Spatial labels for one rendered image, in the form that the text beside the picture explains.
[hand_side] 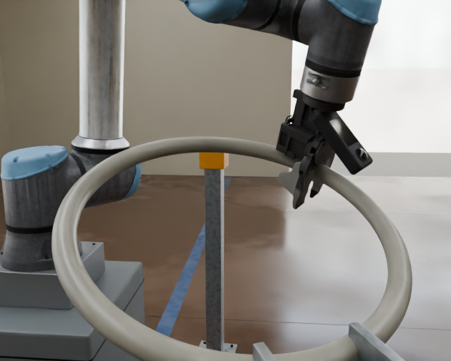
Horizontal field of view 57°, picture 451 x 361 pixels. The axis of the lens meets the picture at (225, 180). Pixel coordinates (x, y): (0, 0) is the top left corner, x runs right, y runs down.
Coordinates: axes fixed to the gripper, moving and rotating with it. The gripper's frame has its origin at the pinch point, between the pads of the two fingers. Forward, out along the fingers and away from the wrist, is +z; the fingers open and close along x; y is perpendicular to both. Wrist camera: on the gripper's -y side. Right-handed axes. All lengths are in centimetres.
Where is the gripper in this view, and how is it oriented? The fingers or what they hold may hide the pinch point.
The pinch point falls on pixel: (308, 199)
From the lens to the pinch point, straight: 80.5
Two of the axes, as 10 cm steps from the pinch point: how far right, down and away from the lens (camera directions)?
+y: -7.4, -4.4, 5.1
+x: -6.6, 3.3, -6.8
